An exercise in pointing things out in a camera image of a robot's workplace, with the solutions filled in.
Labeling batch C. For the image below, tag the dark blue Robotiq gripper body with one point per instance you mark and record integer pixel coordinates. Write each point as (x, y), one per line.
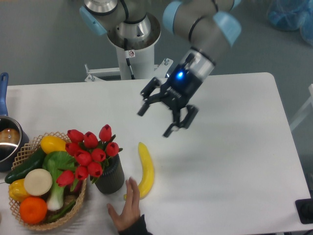
(181, 85)

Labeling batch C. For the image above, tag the red tulip bouquet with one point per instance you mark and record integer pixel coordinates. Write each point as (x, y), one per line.
(91, 153)

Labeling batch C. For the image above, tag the black sleeved forearm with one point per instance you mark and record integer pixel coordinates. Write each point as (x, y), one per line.
(138, 228)

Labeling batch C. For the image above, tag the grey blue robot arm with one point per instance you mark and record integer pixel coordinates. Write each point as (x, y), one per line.
(206, 24)

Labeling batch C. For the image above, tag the dark grey ribbed vase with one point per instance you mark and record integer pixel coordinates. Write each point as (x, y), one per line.
(112, 178)

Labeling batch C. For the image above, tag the person's hand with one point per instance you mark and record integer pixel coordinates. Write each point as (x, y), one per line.
(131, 211)

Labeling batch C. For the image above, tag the yellow banana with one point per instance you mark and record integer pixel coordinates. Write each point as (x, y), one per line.
(148, 172)

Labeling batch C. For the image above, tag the yellow squash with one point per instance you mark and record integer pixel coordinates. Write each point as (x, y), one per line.
(51, 144)

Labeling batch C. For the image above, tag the purple sweet potato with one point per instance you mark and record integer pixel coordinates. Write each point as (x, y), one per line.
(77, 187)

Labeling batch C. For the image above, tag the green bok choy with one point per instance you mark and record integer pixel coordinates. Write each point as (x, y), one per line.
(56, 163)

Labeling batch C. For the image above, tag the blue plastic bag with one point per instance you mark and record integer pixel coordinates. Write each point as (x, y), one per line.
(292, 15)

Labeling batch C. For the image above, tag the dark green cucumber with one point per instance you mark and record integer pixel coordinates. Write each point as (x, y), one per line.
(35, 161)

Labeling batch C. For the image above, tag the white round radish slice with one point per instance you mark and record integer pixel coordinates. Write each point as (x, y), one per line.
(38, 182)

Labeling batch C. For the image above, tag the green chili pepper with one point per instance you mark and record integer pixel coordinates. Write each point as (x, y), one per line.
(61, 213)

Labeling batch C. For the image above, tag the black device at table edge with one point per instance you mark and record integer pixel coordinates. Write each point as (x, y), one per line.
(305, 210)

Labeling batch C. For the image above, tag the woven wicker basket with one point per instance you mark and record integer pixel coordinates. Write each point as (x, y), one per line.
(74, 199)

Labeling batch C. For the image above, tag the orange fruit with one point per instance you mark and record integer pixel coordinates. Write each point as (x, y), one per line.
(33, 210)

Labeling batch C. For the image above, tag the yellow bell pepper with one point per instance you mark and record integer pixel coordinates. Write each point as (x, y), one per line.
(17, 190)

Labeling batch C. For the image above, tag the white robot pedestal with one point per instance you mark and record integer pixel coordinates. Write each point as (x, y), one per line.
(135, 50)

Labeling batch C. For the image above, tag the white frame at right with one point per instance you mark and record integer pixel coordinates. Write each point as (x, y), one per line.
(303, 112)

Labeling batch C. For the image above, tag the blue handled saucepan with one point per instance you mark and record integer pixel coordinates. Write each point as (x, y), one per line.
(12, 136)

